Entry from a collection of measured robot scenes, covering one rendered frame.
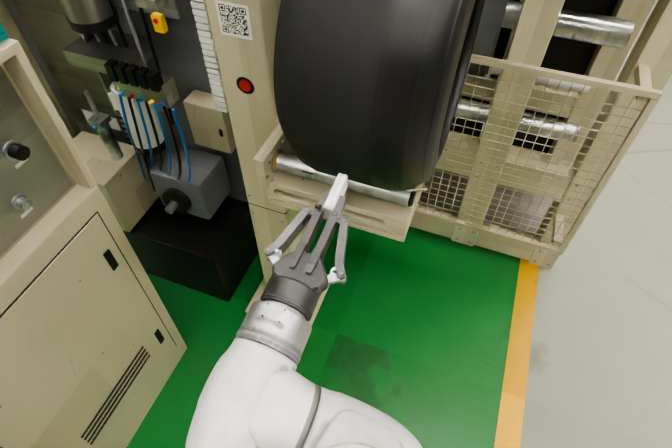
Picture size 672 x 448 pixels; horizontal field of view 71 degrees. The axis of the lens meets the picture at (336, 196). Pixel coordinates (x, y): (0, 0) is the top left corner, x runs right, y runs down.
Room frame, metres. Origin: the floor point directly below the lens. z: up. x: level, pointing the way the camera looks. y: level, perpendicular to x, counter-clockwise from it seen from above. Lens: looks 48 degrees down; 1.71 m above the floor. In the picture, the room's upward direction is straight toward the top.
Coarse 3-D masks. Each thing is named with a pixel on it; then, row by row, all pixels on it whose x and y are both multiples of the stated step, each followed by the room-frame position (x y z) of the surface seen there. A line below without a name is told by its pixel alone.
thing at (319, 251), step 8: (336, 216) 0.45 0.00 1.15; (328, 224) 0.44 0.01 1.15; (328, 232) 0.42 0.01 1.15; (320, 240) 0.41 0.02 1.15; (328, 240) 0.42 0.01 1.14; (320, 248) 0.40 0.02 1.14; (312, 256) 0.38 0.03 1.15; (320, 256) 0.39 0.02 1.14; (312, 264) 0.37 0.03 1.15; (312, 272) 0.36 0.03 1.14
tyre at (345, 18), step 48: (288, 0) 0.73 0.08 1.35; (336, 0) 0.69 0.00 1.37; (384, 0) 0.67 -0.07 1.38; (432, 0) 0.66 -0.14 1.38; (480, 0) 1.02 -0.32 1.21; (288, 48) 0.68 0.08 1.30; (336, 48) 0.65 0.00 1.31; (384, 48) 0.63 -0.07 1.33; (432, 48) 0.63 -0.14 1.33; (288, 96) 0.66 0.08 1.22; (336, 96) 0.62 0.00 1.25; (384, 96) 0.60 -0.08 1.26; (432, 96) 0.60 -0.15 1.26; (336, 144) 0.62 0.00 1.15; (384, 144) 0.59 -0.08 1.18; (432, 144) 0.61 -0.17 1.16
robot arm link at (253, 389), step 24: (240, 360) 0.23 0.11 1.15; (264, 360) 0.23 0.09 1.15; (288, 360) 0.24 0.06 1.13; (216, 384) 0.20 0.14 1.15; (240, 384) 0.20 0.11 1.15; (264, 384) 0.20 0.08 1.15; (288, 384) 0.21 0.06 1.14; (312, 384) 0.22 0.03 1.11; (216, 408) 0.18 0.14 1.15; (240, 408) 0.17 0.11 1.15; (264, 408) 0.18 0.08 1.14; (288, 408) 0.18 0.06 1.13; (312, 408) 0.18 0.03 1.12; (192, 432) 0.16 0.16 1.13; (216, 432) 0.15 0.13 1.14; (240, 432) 0.15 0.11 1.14; (264, 432) 0.15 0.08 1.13; (288, 432) 0.16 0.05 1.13
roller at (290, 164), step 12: (276, 156) 0.82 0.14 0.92; (288, 156) 0.82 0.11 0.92; (276, 168) 0.81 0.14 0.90; (288, 168) 0.80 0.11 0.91; (300, 168) 0.79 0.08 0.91; (324, 180) 0.76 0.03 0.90; (348, 180) 0.75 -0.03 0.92; (360, 192) 0.73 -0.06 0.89; (372, 192) 0.72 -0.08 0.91; (384, 192) 0.72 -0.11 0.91; (396, 192) 0.71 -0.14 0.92; (408, 192) 0.71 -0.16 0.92; (408, 204) 0.69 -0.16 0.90
